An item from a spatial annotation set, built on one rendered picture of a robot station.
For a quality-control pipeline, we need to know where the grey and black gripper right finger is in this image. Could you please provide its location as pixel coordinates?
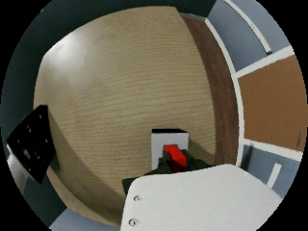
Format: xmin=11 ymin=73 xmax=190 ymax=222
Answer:
xmin=181 ymin=149 xmax=216 ymax=172

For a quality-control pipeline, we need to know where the red and grey pin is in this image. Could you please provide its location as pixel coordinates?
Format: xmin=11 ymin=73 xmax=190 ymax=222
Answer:
xmin=163 ymin=144 xmax=186 ymax=173

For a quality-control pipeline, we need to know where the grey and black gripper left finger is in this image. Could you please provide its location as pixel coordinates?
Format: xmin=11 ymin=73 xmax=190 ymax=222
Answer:
xmin=122 ymin=150 xmax=171 ymax=197

